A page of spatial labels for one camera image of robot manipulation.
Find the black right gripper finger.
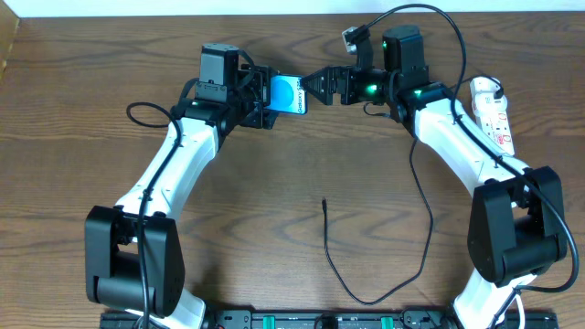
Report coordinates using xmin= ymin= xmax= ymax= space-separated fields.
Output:
xmin=307 ymin=85 xmax=337 ymax=105
xmin=303 ymin=66 xmax=340 ymax=87

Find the blue screen Galaxy smartphone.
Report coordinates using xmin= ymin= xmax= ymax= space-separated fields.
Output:
xmin=267 ymin=74 xmax=308 ymax=115

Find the black USB charging cable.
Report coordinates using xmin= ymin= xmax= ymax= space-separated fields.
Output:
xmin=321 ymin=74 xmax=505 ymax=306

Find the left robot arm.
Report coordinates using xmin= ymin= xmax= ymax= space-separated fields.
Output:
xmin=84 ymin=43 xmax=279 ymax=328

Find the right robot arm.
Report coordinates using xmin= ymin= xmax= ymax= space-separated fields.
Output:
xmin=301 ymin=26 xmax=576 ymax=328

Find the white power strip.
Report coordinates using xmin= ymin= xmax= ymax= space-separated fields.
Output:
xmin=470 ymin=77 xmax=515 ymax=155

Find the black left camera cable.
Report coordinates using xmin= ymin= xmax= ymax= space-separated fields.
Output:
xmin=125 ymin=77 xmax=202 ymax=329

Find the black camera cable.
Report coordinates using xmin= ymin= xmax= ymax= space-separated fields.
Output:
xmin=365 ymin=3 xmax=580 ymax=329
xmin=125 ymin=77 xmax=202 ymax=329

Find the black right camera cable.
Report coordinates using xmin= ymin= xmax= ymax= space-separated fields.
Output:
xmin=365 ymin=3 xmax=580 ymax=329

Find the white USB wall charger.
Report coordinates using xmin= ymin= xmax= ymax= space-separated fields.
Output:
xmin=472 ymin=92 xmax=508 ymax=117

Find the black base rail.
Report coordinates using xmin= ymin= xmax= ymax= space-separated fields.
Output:
xmin=98 ymin=308 xmax=560 ymax=329

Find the white power strip cord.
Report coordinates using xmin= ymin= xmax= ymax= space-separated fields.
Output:
xmin=511 ymin=294 xmax=527 ymax=329

